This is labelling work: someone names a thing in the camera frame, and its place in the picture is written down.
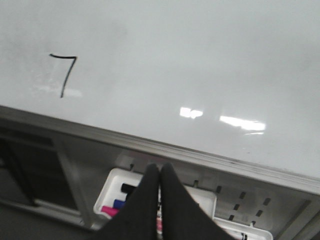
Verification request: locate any black capped whiteboard marker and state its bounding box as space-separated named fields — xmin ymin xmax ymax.
xmin=120 ymin=183 xmax=136 ymax=195

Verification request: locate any blue capped whiteboard marker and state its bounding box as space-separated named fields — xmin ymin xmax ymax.
xmin=112 ymin=199 xmax=126 ymax=210

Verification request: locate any white whiteboard with aluminium frame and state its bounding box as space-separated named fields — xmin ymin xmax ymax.
xmin=0 ymin=0 xmax=320 ymax=194

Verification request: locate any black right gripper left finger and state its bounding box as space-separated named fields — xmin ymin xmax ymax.
xmin=92 ymin=164 xmax=160 ymax=240

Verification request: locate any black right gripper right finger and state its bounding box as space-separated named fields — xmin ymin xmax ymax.
xmin=160 ymin=163 xmax=233 ymax=240

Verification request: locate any pink whiteboard marker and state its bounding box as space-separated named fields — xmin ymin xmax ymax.
xmin=100 ymin=205 xmax=120 ymax=218

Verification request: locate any white plastic marker tray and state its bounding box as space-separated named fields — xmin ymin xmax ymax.
xmin=93 ymin=167 xmax=218 ymax=226

